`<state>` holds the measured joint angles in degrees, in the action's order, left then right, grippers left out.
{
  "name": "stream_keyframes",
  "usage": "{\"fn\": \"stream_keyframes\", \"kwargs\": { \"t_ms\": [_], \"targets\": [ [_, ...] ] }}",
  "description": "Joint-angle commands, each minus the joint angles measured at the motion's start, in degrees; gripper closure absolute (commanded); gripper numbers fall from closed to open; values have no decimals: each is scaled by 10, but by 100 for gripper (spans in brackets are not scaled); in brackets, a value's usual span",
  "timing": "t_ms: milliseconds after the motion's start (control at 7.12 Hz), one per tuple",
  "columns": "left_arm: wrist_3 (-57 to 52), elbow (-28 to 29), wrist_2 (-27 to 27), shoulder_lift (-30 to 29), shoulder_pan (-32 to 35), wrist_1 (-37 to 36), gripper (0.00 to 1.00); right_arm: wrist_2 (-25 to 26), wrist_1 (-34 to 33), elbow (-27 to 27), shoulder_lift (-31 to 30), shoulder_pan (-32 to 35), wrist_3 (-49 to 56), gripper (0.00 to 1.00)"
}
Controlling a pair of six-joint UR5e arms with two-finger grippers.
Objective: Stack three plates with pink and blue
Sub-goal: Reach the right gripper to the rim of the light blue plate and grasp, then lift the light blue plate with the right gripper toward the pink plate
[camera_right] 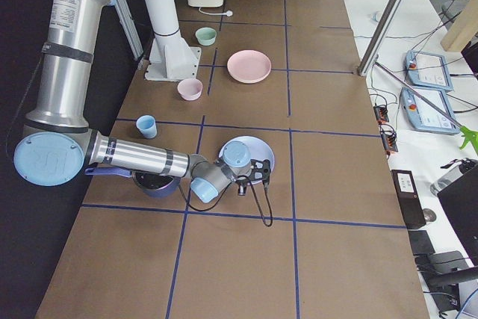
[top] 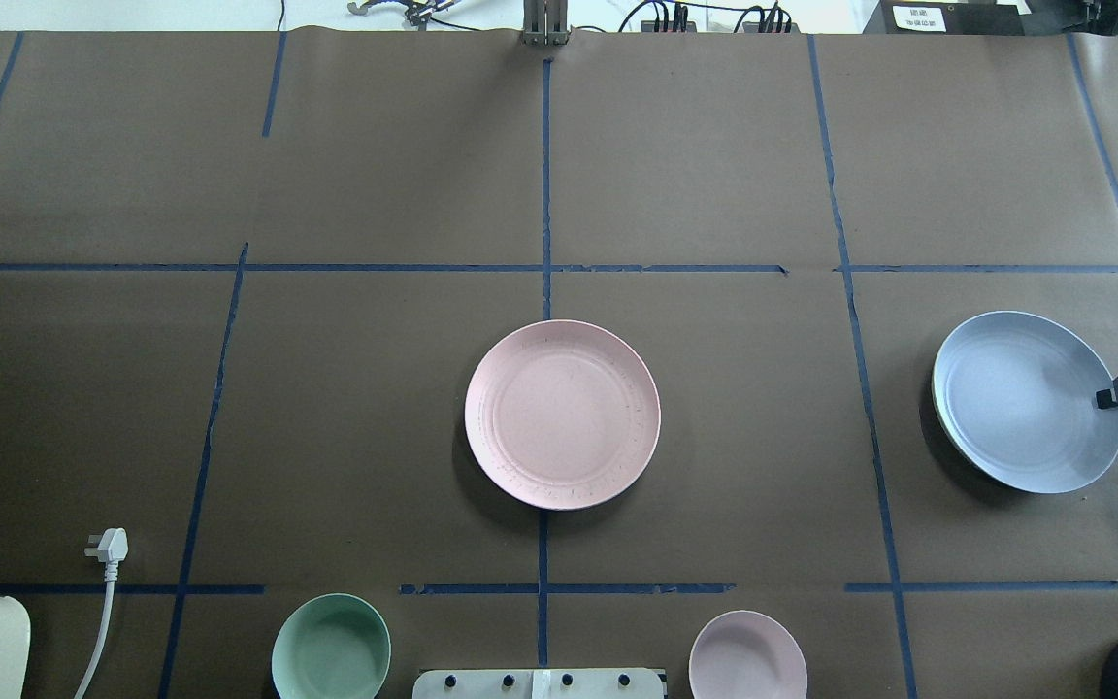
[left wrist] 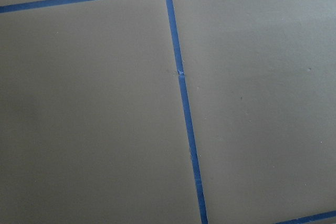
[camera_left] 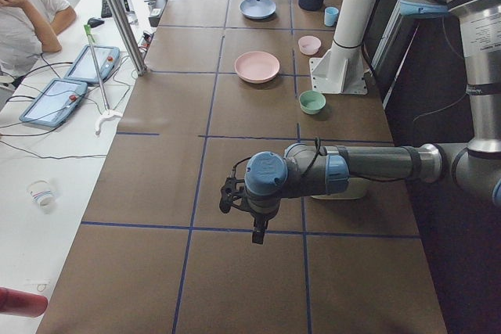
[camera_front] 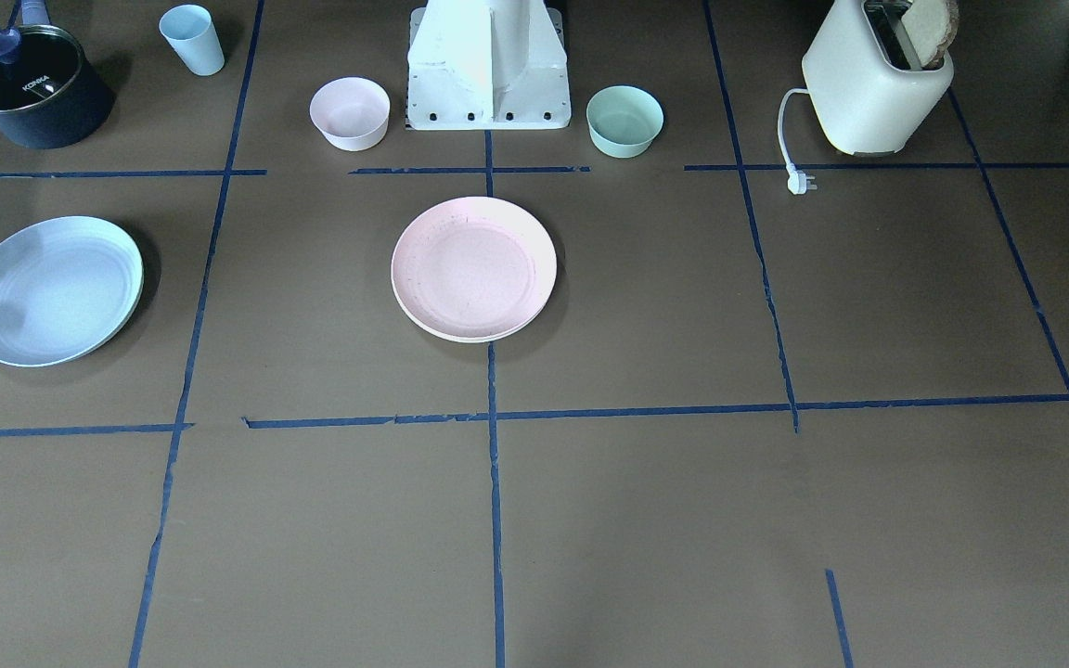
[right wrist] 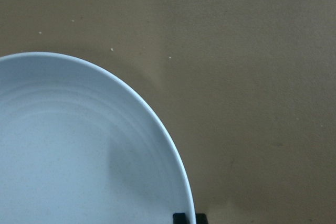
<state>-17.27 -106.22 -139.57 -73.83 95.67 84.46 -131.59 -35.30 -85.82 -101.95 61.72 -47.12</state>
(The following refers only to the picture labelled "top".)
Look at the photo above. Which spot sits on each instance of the light blue plate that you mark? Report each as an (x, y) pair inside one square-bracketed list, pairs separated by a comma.
[(1016, 394)]

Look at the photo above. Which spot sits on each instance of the pink plate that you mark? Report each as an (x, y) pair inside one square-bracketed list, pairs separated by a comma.
[(562, 415)]

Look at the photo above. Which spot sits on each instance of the black box with label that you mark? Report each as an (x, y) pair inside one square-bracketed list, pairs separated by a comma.
[(943, 18)]

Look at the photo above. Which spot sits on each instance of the pink bowl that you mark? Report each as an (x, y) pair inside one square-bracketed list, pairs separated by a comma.
[(744, 654)]

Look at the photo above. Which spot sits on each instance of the green bowl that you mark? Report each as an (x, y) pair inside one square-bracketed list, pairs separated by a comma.
[(336, 645)]

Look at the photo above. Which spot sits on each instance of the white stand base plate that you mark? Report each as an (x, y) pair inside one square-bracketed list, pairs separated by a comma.
[(629, 682)]

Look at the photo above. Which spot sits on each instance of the aluminium frame post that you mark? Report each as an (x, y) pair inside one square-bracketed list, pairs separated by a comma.
[(546, 23)]

